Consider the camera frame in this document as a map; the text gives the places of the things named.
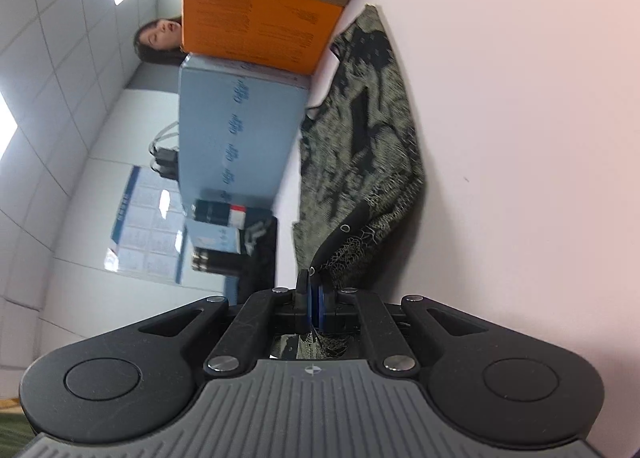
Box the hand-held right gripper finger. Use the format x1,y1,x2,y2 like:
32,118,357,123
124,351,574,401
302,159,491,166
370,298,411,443
137,271,321,380
320,284,493,379

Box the black beige patterned garment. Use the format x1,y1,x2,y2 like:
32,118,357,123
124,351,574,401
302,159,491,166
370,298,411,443
272,3,426,360

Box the black cloth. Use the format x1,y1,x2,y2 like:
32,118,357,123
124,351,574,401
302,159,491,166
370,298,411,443
238,215,279,306

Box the black box with red label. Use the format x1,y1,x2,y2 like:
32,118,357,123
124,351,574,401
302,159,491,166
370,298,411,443
192,199,275,230

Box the light blue printed box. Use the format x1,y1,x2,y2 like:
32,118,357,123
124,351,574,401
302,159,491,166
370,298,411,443
177,52,312,200

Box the orange cardboard box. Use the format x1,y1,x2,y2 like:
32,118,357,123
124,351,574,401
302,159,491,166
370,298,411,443
181,0,387,76

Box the wall poster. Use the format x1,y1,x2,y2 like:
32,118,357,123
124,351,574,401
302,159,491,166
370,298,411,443
104,165,195,285

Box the white cable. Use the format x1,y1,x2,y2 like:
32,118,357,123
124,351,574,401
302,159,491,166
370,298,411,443
149,121,181,155

